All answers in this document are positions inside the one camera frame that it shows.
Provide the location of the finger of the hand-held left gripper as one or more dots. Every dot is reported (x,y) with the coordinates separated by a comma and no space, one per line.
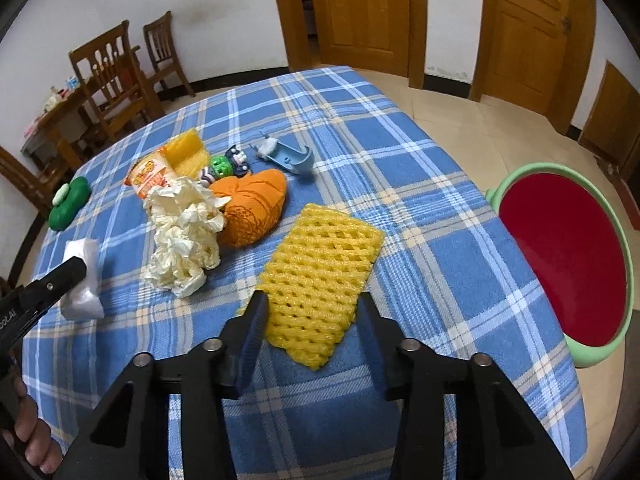
(55,280)

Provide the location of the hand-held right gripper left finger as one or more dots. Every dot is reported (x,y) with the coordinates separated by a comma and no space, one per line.
(250,340)

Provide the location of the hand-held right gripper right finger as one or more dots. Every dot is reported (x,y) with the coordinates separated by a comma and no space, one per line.
(372,340)

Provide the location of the white plastic bag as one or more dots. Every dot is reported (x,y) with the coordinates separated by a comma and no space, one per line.
(82,290)

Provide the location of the yellow foam fruit net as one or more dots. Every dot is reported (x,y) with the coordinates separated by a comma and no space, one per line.
(320,270)
(187,152)

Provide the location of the cream tissue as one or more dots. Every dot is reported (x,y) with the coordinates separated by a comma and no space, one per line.
(182,260)
(185,205)

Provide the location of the yellow orange snack bag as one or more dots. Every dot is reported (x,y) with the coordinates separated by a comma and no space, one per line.
(150,177)

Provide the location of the red bucket with green rim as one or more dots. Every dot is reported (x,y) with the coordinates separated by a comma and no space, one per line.
(560,250)

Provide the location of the person's left hand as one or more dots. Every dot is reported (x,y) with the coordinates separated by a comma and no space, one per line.
(35,435)

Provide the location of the green cloud-shaped toy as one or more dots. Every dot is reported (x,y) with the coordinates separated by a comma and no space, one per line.
(70,210)

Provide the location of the blue plaid tablecloth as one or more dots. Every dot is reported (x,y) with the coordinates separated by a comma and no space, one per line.
(425,260)

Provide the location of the pink packet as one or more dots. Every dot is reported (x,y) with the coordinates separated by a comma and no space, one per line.
(31,130)

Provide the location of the wooden dining table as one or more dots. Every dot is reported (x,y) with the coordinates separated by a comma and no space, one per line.
(65,110)

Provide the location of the green cartoon toy figure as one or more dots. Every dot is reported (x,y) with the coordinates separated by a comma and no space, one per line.
(222,165)

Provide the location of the white bag on dining table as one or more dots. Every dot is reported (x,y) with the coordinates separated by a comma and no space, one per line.
(52,97)

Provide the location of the blue plastic toy boat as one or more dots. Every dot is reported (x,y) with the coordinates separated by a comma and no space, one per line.
(292,160)

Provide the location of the blue white milk carton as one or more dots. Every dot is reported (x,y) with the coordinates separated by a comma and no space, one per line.
(73,80)

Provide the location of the tall wooden dining chair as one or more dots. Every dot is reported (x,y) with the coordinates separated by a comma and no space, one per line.
(107,85)

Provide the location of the low wooden cabinet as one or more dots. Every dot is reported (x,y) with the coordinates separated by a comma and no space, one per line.
(612,110)

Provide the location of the wooden panel door with latch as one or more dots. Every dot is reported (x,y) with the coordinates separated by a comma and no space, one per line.
(530,25)

